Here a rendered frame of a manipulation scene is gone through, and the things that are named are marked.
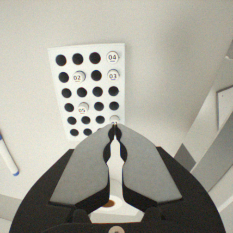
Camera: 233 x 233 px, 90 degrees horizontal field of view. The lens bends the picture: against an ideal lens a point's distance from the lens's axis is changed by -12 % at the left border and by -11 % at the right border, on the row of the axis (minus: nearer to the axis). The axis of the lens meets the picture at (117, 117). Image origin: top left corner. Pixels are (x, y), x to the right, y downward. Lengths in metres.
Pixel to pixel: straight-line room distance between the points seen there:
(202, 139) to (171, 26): 1.35
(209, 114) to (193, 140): 0.29
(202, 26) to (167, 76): 0.08
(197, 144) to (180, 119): 1.26
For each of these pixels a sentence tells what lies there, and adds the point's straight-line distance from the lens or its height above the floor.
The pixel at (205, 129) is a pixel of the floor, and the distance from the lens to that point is 1.43.
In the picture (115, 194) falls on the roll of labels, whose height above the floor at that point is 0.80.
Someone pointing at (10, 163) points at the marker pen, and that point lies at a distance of 0.34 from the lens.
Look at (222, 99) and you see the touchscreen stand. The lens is 1.32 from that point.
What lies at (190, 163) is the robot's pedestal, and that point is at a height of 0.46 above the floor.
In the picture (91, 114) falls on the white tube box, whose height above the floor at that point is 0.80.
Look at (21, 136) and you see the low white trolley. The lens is 0.29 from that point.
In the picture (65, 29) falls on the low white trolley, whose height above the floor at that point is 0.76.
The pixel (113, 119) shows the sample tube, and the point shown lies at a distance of 0.16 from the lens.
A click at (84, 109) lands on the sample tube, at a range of 0.16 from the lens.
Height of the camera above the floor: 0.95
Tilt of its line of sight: 62 degrees down
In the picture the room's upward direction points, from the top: 176 degrees clockwise
